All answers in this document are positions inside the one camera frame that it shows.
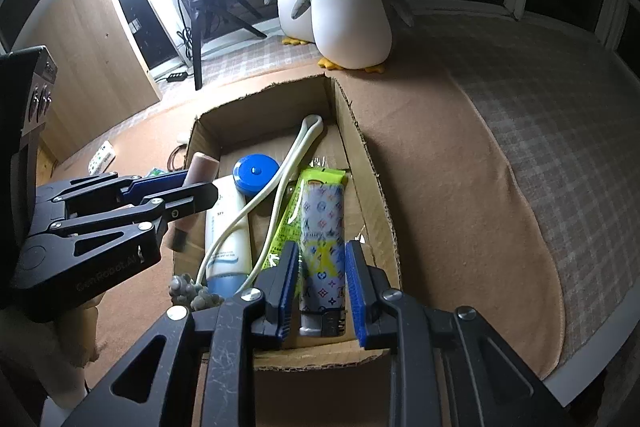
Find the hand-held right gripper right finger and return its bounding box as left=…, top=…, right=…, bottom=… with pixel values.
left=345, top=240, right=576, bottom=427

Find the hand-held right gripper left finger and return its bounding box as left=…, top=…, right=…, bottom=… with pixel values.
left=60, top=242, right=301, bottom=427

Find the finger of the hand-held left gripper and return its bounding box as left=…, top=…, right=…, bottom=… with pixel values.
left=47, top=182, right=221, bottom=258
left=37, top=172, right=189, bottom=220

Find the white sunscreen tube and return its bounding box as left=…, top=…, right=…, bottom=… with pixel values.
left=205, top=174, right=254, bottom=299

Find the pink tube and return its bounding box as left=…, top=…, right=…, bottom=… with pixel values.
left=172, top=152, right=221, bottom=253

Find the green snack packet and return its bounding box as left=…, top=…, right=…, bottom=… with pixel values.
left=260, top=167, right=349, bottom=271

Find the blue round container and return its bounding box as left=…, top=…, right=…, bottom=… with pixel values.
left=232, top=154, right=281, bottom=198

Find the patterned lighter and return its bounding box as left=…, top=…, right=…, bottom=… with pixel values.
left=297, top=181, right=349, bottom=339

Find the cardboard box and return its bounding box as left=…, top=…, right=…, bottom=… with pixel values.
left=170, top=74, right=404, bottom=371

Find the white roller massager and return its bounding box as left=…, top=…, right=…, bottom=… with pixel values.
left=169, top=114, right=326, bottom=311

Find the blue dotted white packet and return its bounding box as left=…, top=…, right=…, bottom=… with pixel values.
left=87, top=141, right=117, bottom=174

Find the light wooden board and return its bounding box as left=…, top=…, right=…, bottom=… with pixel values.
left=15, top=0, right=164, bottom=158

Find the black tripod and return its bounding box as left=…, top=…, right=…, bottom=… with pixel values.
left=175, top=0, right=269, bottom=90

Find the black computer tower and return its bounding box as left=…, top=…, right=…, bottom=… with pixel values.
left=111, top=0, right=189, bottom=74

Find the small penguin plush toy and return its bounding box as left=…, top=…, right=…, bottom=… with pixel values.
left=292, top=0, right=416, bottom=74

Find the checked bed sheet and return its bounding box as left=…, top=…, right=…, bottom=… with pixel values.
left=160, top=12, right=640, bottom=408

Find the red cable coil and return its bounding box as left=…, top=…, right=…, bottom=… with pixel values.
left=167, top=144, right=189, bottom=173

